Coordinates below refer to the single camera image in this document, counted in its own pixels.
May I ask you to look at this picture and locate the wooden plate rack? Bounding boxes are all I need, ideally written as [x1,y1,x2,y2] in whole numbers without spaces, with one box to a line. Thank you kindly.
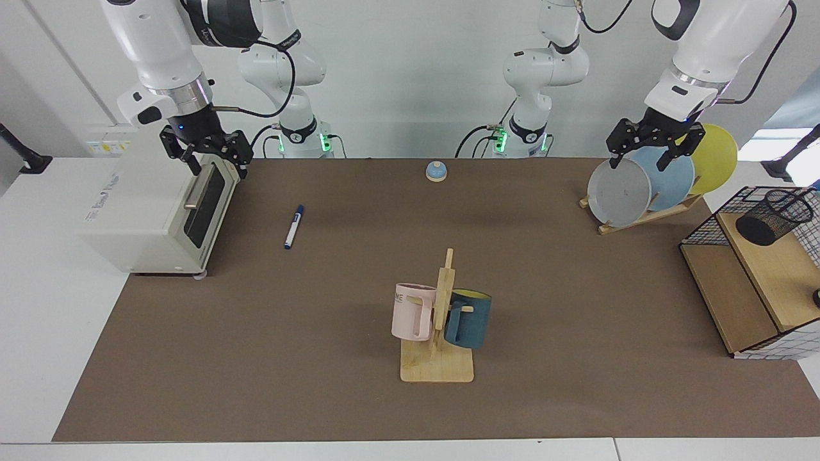
[579,192,704,236]

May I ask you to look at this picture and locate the white labelled socket box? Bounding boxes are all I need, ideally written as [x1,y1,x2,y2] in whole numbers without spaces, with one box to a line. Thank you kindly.
[86,124,140,158]

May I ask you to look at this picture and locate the dark teal cup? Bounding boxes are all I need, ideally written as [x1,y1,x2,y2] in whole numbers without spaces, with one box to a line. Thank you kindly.
[444,289,493,350]

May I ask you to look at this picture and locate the pale toaster oven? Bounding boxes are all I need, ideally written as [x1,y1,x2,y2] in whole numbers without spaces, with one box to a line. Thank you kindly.
[80,122,243,279]

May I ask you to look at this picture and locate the black arm base cable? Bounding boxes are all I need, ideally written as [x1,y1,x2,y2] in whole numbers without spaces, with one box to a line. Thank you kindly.
[455,99,518,159]
[249,124,283,159]

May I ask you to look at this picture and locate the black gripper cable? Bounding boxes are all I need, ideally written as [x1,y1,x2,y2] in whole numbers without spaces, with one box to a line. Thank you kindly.
[211,38,297,119]
[577,0,798,104]

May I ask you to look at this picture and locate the yellow plate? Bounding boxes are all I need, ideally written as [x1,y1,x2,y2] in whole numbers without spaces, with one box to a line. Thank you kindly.
[674,124,739,196]

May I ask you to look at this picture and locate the wooden cup stand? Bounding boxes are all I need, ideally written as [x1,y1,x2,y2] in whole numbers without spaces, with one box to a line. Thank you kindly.
[400,248,475,384]

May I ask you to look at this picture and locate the black mesh pen holder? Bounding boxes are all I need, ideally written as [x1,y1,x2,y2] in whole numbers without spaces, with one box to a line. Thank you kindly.
[735,189,816,247]

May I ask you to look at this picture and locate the blue and white marker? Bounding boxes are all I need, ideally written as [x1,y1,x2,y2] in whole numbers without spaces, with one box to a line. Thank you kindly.
[284,205,305,250]

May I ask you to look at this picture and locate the grey plate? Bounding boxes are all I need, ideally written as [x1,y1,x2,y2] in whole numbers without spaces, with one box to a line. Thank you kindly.
[587,158,652,228]

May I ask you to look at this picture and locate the wire basket with wooden floor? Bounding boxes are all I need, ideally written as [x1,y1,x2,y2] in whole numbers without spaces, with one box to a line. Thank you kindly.
[679,186,820,360]

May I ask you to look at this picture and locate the pink cup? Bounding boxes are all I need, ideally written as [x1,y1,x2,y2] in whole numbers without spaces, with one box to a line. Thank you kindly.
[391,282,438,342]

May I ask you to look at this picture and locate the brown table cloth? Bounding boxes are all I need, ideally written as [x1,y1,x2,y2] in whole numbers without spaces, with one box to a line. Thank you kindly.
[53,158,820,442]

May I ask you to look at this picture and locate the light blue plate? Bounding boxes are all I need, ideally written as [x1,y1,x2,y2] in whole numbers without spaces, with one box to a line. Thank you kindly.
[631,146,696,212]

